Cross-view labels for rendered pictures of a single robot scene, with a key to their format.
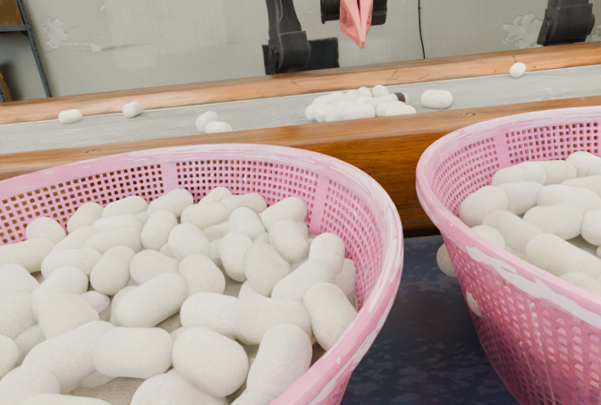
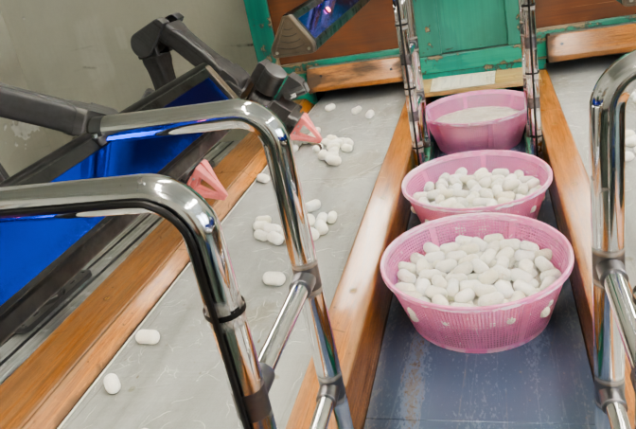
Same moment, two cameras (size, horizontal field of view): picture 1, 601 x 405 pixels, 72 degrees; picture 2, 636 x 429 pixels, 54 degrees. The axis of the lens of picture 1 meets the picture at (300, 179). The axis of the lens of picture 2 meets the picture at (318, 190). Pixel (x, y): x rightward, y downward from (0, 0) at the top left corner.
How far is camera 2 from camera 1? 98 cm
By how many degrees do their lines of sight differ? 68
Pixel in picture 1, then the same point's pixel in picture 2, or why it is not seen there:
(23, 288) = (470, 289)
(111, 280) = (467, 276)
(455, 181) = (429, 214)
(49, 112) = (51, 415)
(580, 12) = not seen: hidden behind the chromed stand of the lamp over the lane
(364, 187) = (456, 218)
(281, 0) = not seen: hidden behind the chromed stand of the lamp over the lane
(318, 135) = (384, 227)
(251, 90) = (167, 272)
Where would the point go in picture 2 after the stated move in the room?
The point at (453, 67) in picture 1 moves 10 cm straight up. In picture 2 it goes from (232, 191) to (220, 148)
